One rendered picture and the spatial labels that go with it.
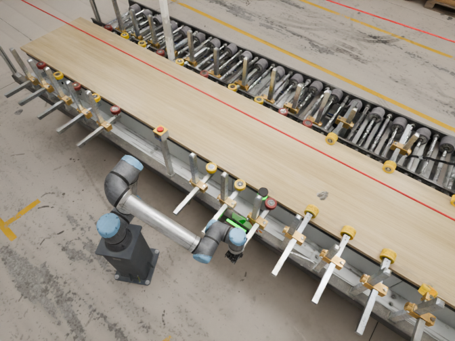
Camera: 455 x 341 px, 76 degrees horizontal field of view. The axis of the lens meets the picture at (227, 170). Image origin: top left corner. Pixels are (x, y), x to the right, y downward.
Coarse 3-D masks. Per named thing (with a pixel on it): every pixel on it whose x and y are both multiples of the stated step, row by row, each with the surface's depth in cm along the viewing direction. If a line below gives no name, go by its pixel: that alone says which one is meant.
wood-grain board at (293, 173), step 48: (48, 48) 288; (96, 48) 290; (144, 48) 292; (144, 96) 252; (192, 96) 254; (240, 96) 255; (192, 144) 223; (240, 144) 224; (288, 144) 225; (336, 144) 226; (288, 192) 201; (336, 192) 202; (384, 192) 203; (432, 192) 204; (384, 240) 182; (432, 240) 183
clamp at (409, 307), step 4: (408, 304) 155; (412, 304) 155; (404, 308) 157; (408, 308) 154; (412, 308) 154; (408, 312) 154; (412, 312) 153; (412, 316) 155; (416, 316) 153; (420, 316) 152; (424, 316) 152; (428, 316) 152; (432, 316) 152; (424, 320) 151; (428, 320) 151; (428, 324) 152; (432, 324) 150
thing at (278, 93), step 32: (128, 0) 362; (192, 32) 335; (256, 96) 265; (288, 96) 285; (352, 96) 271; (320, 128) 244; (352, 128) 265; (416, 128) 255; (384, 160) 229; (448, 192) 213
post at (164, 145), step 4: (160, 144) 198; (164, 144) 197; (164, 148) 200; (168, 148) 204; (164, 152) 204; (168, 152) 207; (164, 156) 209; (168, 156) 209; (168, 160) 212; (168, 164) 215; (168, 168) 221; (172, 168) 223; (168, 172) 225; (172, 172) 226; (172, 176) 228
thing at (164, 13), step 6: (162, 0) 240; (162, 6) 244; (162, 12) 249; (168, 12) 251; (162, 18) 254; (168, 18) 255; (168, 24) 258; (168, 30) 262; (168, 36) 266; (168, 42) 271; (168, 48) 277; (168, 54) 283; (174, 54) 285; (174, 60) 289
